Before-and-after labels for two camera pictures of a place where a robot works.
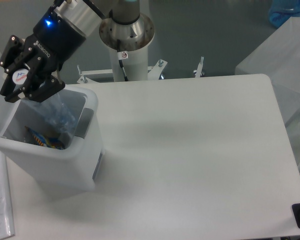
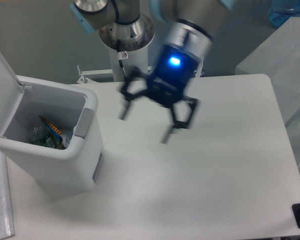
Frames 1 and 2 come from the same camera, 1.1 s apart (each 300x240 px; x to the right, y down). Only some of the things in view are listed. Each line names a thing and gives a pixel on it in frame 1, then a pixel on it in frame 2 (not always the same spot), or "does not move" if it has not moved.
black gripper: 54,40 to 167,82
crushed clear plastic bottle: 54,112 to 38,134
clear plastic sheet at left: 1,208 does not move
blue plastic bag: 280,11 does not move
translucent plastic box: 284,57 does not move
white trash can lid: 1,112 does not move
